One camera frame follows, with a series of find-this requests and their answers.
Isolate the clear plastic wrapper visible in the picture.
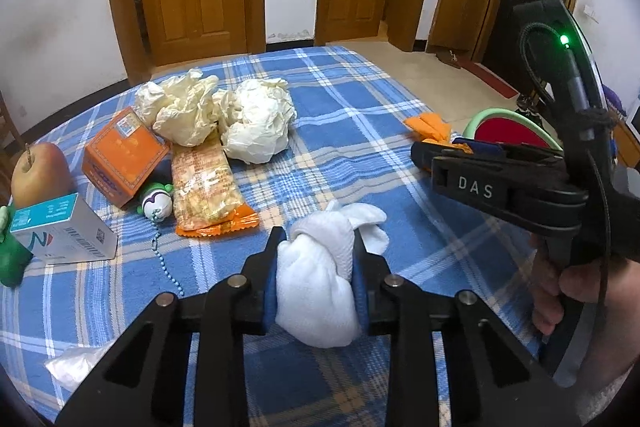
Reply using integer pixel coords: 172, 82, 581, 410
44, 340, 114, 392

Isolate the white paper ball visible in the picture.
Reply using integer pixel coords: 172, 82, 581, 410
213, 78, 297, 165

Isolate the teal white medicine box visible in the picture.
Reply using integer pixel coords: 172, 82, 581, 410
10, 193, 117, 265

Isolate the white tissue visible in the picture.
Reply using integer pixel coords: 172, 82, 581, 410
276, 200, 390, 349

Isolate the green white toy keychain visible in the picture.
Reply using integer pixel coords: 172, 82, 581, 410
137, 181, 184, 297

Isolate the orange snack packet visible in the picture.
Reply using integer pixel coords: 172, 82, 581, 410
171, 130, 259, 239

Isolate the orange cardboard box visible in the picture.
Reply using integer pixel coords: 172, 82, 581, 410
82, 107, 169, 208

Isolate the red green trash bin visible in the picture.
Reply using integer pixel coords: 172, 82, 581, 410
462, 108, 562, 150

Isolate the right hand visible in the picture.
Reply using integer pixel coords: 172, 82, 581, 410
528, 233, 640, 396

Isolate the wooden side cabinet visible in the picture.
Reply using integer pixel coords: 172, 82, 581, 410
613, 121, 640, 170

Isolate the brown slipper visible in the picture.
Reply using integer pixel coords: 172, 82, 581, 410
435, 50, 461, 69

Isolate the red door mat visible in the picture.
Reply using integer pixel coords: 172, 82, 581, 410
458, 56, 518, 98

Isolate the wooden shoe cabinet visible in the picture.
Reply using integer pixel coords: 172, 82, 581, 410
426, 0, 487, 53

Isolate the green flower shaped container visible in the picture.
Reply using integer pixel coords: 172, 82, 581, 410
0, 205, 32, 288

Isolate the red yellow apple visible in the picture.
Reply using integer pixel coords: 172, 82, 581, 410
11, 142, 76, 209

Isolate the wooden chair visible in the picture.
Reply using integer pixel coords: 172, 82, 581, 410
0, 94, 25, 204

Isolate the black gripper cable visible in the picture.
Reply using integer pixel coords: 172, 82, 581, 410
517, 22, 614, 308

